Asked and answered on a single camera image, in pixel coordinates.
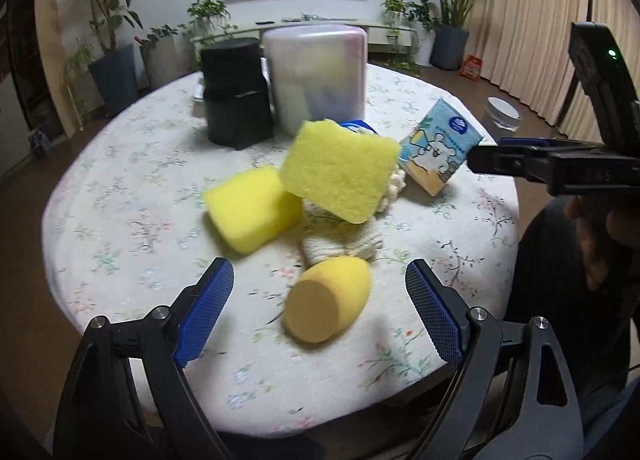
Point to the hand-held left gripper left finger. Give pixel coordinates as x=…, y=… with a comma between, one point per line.
x=205, y=310

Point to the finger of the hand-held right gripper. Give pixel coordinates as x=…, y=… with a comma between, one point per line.
x=525, y=141
x=505, y=159

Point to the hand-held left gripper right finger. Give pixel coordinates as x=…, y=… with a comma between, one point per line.
x=435, y=310

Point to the hamster print tissue packet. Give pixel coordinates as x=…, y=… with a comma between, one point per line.
x=440, y=149

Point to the thick yellow sponge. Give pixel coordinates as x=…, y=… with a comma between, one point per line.
x=245, y=210

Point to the yellow egg-shaped sponge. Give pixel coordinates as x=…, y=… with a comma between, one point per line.
x=325, y=300

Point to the cream chenille duster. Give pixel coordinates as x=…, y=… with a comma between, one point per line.
x=392, y=190

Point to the beige knitted cloth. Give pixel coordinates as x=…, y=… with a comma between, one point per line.
x=325, y=247

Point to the blue and white packet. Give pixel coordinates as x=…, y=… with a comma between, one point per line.
x=362, y=125

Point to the person's right hand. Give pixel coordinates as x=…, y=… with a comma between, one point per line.
x=590, y=245

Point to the grey round container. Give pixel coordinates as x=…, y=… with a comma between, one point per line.
x=501, y=112

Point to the red bag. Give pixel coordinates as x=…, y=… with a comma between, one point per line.
x=471, y=67

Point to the beige curtain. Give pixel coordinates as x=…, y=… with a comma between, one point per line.
x=530, y=14

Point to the person's black clothing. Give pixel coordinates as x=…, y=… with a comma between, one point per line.
x=545, y=290

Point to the dark blue planter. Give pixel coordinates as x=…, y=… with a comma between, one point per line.
x=450, y=47

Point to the white plant pot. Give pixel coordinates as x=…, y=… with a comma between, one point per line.
x=425, y=47

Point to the bushy green plant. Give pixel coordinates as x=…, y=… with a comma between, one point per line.
x=400, y=12

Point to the white television cabinet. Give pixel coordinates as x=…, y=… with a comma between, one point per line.
x=382, y=27

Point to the translucent white container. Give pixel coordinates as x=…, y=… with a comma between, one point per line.
x=315, y=79

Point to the black canister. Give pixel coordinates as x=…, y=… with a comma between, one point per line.
x=235, y=104

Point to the blue patterned box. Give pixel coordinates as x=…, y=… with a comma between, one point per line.
x=40, y=140

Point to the blue-grey square planter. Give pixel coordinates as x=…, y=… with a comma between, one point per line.
x=115, y=82

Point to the grey round planter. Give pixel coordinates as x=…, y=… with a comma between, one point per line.
x=160, y=62

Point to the thin small plant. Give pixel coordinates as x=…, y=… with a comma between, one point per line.
x=80, y=64

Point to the small leafy plant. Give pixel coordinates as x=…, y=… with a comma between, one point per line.
x=160, y=33

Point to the trailing green plant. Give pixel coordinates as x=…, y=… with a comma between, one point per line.
x=207, y=14

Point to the wooden pillar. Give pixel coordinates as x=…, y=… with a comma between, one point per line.
x=50, y=39

